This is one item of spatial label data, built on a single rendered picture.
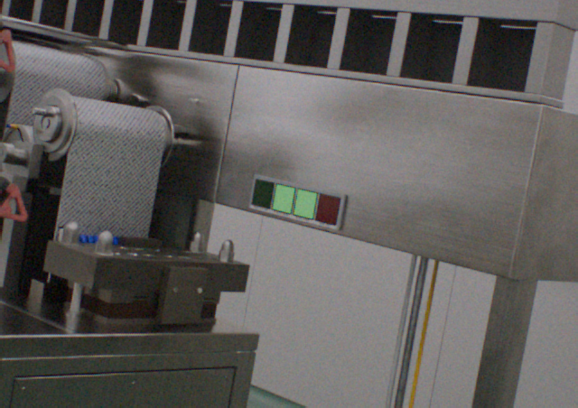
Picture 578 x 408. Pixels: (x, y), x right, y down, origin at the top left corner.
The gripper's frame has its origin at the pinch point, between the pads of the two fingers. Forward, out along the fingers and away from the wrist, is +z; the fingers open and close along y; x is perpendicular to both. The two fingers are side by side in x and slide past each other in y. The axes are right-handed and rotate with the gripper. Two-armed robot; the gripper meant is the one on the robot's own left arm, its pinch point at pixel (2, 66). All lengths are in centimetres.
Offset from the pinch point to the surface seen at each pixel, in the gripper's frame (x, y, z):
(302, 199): 18, 41, 45
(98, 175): 0.2, 6.4, 28.7
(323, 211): 17, 47, 46
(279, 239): 136, -185, 248
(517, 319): 19, 83, 68
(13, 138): -2.1, -14.1, 19.8
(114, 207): -1.2, 6.3, 36.7
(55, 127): -0.2, 3.8, 15.4
